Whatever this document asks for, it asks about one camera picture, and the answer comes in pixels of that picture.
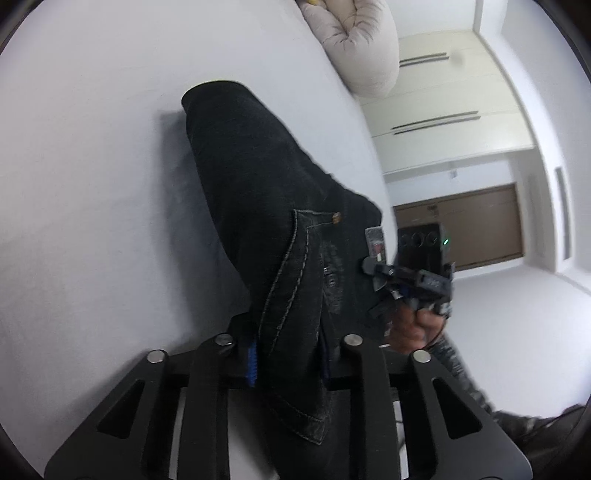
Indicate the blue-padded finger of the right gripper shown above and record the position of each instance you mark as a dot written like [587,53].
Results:
[404,293]

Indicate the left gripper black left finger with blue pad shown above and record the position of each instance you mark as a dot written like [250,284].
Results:
[243,330]

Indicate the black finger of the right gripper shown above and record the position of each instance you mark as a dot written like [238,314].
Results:
[381,310]

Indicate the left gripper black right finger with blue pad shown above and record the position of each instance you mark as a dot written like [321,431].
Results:
[336,372]

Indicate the black denim pants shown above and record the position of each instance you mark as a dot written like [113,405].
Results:
[297,238]

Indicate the person's right hand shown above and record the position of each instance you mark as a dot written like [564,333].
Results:
[413,330]

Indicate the brown wooden door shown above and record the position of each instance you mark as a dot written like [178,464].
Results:
[484,227]

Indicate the white wardrobe doors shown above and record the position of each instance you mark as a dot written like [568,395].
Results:
[451,102]

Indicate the beige folded duvet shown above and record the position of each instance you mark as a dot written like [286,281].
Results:
[361,40]

